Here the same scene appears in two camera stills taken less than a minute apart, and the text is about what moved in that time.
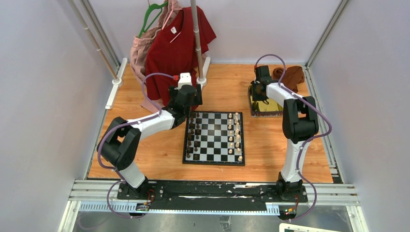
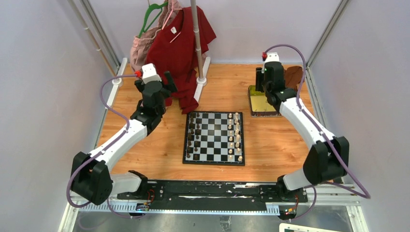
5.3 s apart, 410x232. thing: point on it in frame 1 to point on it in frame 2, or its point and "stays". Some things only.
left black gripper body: [197, 100] to [167, 89]
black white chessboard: [214, 138] stays
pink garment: [139, 47] stays
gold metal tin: [258, 108] stays
